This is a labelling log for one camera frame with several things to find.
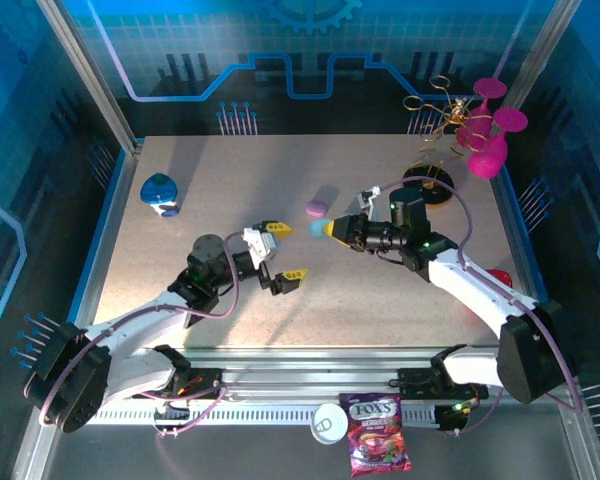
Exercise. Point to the blue earbud charging case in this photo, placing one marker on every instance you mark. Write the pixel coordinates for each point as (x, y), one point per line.
(315, 229)

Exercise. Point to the black electronics board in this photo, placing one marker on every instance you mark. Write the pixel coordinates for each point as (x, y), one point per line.
(450, 420)

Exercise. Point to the aluminium base frame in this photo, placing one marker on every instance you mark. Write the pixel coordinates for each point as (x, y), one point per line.
(290, 370)

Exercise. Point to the magenta red bowl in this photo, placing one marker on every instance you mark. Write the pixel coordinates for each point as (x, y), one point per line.
(500, 276)

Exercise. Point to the purple Fox's candy bag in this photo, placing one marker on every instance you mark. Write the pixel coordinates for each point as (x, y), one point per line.
(375, 435)

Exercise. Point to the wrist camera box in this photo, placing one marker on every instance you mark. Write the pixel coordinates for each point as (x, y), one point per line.
(367, 200)
(262, 242)

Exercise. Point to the aluminium frame post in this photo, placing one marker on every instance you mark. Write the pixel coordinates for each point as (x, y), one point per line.
(540, 55)
(87, 75)

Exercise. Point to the white pull-tab can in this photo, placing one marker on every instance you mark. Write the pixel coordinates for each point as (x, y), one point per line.
(330, 420)

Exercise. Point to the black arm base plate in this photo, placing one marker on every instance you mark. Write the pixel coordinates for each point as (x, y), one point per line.
(205, 385)
(415, 382)

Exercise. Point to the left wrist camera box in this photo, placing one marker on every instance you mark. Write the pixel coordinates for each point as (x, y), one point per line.
(262, 242)

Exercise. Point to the purple earbud charging case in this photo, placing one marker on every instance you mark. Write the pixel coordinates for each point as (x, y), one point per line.
(316, 208)

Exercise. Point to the pink wine glass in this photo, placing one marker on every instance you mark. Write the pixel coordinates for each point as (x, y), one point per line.
(486, 160)
(490, 89)

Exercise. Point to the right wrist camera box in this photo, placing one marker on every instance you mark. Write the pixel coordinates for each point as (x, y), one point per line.
(367, 200)

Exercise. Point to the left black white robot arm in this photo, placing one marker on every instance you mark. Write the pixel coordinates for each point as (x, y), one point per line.
(130, 325)

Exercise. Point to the blue white globe figurine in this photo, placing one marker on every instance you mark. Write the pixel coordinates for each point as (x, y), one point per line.
(158, 189)

